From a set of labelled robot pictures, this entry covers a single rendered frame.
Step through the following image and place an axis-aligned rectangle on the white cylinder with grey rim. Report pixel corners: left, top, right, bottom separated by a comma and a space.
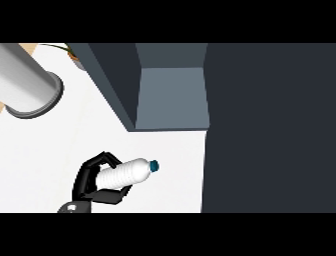
0, 43, 66, 120

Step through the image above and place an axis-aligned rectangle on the potted plant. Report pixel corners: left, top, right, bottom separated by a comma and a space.
39, 43, 86, 72

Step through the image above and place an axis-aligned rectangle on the white water bottle teal cap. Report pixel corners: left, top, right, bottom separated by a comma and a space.
94, 157, 160, 191

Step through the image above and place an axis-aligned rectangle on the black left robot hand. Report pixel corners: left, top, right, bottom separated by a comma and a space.
70, 150, 134, 206

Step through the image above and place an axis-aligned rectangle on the dark grey open cabinet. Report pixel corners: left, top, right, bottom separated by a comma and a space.
66, 43, 212, 133

